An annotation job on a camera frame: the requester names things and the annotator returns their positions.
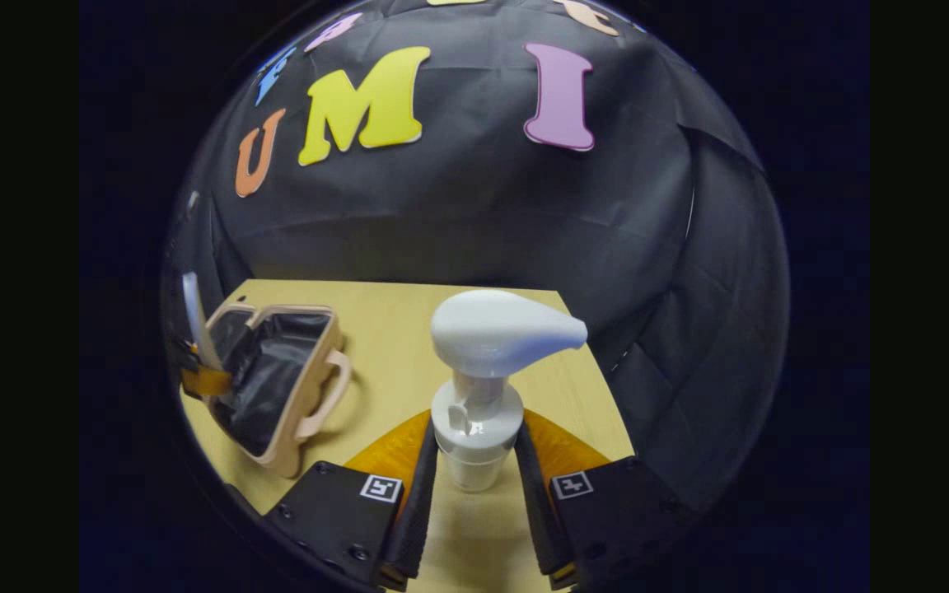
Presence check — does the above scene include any white pump bottle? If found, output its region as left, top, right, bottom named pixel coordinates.
left=429, top=288, right=589, bottom=493

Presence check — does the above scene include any small beige suitcase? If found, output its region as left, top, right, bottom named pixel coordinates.
left=199, top=301, right=353, bottom=479

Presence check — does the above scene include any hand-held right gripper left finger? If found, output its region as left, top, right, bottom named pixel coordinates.
left=264, top=409, right=441, bottom=593

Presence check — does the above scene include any white squeeze tube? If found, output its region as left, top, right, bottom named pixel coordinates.
left=181, top=272, right=225, bottom=373

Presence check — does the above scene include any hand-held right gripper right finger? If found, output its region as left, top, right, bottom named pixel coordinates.
left=513, top=409, right=694, bottom=591

